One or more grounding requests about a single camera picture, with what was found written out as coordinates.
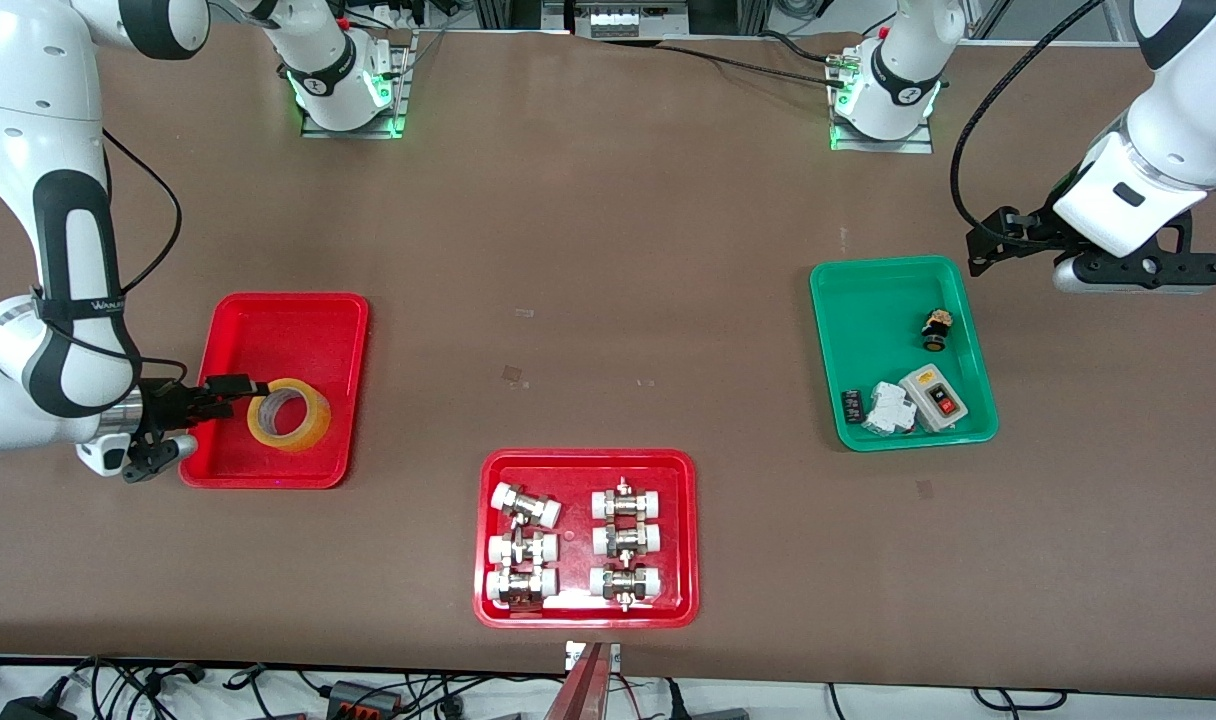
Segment black table cable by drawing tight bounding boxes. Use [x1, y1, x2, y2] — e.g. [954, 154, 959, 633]
[658, 44, 841, 86]
[758, 30, 859, 67]

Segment red metal bar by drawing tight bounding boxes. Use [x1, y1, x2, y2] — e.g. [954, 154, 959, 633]
[543, 643, 609, 720]

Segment empty red plastic tray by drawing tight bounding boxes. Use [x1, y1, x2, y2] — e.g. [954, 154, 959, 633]
[179, 292, 371, 490]

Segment green plastic tray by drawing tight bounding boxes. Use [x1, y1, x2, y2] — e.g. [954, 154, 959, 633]
[809, 255, 1000, 453]

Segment red tray holding valves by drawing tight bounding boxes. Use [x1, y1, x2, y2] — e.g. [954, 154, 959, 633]
[473, 448, 700, 630]

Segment grey connector box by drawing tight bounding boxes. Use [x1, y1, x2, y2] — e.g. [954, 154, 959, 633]
[326, 680, 406, 717]

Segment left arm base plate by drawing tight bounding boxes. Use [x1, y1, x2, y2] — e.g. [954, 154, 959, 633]
[830, 40, 935, 155]

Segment white circuit breaker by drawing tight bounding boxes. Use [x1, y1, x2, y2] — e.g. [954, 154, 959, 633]
[861, 381, 917, 437]

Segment grey switch box red button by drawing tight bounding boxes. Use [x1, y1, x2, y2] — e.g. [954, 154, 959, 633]
[898, 365, 971, 434]

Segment black power adapter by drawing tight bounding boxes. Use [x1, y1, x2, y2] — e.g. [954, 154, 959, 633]
[0, 695, 79, 720]

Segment silver metal bracket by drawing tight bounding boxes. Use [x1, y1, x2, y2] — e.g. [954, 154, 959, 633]
[565, 640, 622, 672]

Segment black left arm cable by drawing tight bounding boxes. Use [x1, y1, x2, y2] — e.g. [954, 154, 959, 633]
[950, 0, 1109, 236]

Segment metal valve white ends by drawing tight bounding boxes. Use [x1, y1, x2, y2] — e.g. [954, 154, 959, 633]
[485, 567, 559, 609]
[589, 565, 664, 612]
[591, 477, 665, 521]
[489, 482, 563, 529]
[487, 533, 560, 567]
[591, 521, 663, 559]

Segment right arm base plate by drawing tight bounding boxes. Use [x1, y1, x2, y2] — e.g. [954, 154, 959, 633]
[301, 28, 414, 139]

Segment yellow packing tape roll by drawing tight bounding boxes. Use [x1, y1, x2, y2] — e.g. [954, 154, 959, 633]
[245, 377, 332, 454]

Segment white power strip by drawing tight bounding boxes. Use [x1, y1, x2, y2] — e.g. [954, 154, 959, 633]
[588, 5, 691, 39]

